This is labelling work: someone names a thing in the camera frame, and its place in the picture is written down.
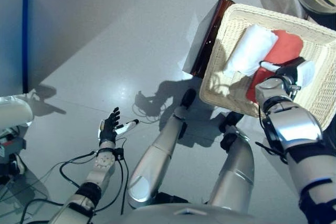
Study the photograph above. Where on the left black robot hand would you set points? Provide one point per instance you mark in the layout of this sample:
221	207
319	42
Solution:
107	129

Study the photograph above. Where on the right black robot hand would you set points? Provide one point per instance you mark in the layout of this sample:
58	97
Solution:
305	73

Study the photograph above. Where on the red cloth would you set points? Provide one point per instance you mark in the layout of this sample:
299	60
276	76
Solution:
288	44

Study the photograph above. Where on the white cloth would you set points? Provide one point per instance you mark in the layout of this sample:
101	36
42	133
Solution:
252	48

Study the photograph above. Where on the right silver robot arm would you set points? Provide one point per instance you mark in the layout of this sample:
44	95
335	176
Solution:
296	129

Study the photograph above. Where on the cream wicker basket tray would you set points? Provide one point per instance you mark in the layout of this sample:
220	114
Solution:
315	40

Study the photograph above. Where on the left silver robot leg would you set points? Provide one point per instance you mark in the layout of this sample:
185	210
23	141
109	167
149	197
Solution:
155	161

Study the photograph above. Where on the silver robot leg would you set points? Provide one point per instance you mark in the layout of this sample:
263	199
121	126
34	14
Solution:
155	161
236	171

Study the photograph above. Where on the white rounded device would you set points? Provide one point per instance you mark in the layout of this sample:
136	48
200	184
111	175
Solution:
13	108

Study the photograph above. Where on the brown stool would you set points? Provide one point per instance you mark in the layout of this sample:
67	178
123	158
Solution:
207	45

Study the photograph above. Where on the right silver robot leg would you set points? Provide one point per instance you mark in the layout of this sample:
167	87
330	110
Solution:
236	171

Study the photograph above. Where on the silver robot torso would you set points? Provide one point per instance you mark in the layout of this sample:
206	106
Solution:
197	214

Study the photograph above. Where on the grey cabinet with dark edge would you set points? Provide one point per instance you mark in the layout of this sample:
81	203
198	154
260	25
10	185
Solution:
13	37

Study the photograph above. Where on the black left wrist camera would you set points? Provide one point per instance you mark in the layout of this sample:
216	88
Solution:
119	154

